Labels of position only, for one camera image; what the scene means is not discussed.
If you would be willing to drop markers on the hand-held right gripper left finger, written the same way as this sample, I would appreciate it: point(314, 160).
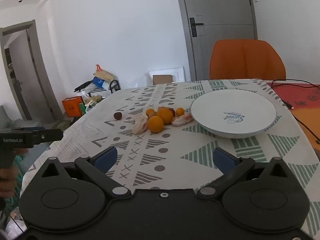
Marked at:
point(108, 156)

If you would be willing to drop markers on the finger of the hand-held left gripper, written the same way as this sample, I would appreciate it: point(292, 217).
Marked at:
point(47, 136)

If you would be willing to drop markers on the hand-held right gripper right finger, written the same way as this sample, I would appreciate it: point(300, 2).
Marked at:
point(223, 158)

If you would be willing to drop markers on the small brown fruit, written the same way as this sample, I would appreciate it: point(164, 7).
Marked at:
point(118, 115)

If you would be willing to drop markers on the peeled citrus segment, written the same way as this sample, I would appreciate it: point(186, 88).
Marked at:
point(182, 120)
point(140, 125)

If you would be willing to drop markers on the white round plate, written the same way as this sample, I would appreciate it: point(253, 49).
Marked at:
point(225, 105)

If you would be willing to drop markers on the large orange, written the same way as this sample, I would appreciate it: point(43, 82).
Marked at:
point(165, 115)
point(155, 124)

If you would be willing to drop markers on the small orange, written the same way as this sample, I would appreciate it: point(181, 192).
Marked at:
point(149, 111)
point(179, 111)

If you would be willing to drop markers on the small red fruit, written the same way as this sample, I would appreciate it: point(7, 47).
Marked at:
point(172, 110)

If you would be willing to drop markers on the person's left hand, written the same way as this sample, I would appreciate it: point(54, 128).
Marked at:
point(7, 180)

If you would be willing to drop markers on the green floor cushion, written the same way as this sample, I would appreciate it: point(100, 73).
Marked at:
point(65, 125)

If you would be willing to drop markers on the orange box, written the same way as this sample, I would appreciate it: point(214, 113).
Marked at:
point(72, 106)

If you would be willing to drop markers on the patterned tablecloth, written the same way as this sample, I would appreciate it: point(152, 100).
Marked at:
point(175, 145)

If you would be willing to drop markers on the black long object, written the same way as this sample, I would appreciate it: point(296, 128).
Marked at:
point(83, 86)

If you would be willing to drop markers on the blue plastic bag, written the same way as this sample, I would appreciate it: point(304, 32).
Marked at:
point(98, 81)

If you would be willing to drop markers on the brown paper bag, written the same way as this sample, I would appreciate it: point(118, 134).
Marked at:
point(103, 75)

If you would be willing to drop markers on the brown cardboard piece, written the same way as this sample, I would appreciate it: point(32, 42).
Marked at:
point(162, 79)

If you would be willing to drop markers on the white foam packaging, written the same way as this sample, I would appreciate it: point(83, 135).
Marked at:
point(178, 72)

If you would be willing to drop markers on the red orange table mat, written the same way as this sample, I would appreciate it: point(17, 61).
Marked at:
point(297, 92)

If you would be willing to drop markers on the orange chair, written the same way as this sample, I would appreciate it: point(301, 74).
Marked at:
point(247, 60)

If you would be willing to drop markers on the grey door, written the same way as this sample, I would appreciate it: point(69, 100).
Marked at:
point(220, 7)

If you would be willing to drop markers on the grey door frame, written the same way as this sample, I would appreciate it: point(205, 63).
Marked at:
point(40, 67)

